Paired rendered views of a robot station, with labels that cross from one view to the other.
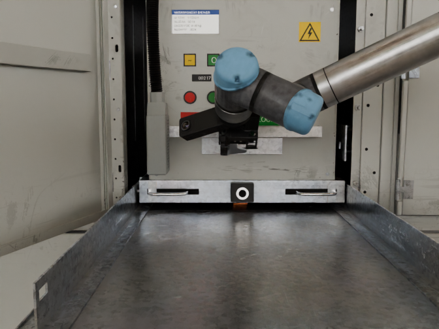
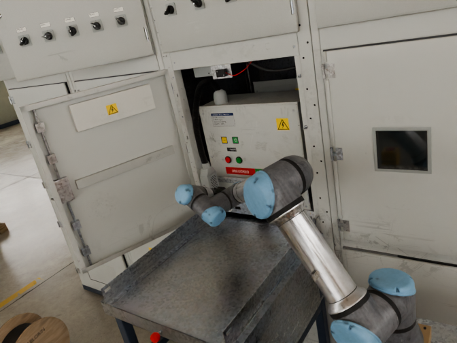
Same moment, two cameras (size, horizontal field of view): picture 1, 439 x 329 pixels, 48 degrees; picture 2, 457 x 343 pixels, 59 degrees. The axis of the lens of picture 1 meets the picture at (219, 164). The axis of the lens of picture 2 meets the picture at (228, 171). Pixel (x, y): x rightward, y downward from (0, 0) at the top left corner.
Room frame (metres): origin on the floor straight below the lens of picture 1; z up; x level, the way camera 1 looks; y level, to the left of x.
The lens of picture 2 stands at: (-0.10, -0.98, 1.75)
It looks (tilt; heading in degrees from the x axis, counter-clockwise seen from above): 21 degrees down; 38
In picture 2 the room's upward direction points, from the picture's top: 12 degrees counter-clockwise
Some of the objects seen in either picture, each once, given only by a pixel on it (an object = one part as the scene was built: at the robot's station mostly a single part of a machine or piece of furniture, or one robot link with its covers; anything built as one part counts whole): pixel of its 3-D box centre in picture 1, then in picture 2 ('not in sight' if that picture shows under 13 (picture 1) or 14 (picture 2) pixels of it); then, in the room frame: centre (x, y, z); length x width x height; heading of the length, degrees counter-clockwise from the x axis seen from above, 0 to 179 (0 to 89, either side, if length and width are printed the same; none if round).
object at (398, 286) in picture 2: not in sight; (390, 296); (0.82, -0.74, 0.96); 0.13 x 0.12 x 0.14; 164
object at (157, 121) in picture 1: (158, 138); (211, 184); (1.21, 0.15, 1.04); 0.08 x 0.05 x 0.17; 0
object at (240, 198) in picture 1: (242, 192); not in sight; (1.26, -0.06, 0.90); 0.06 x 0.03 x 0.05; 90
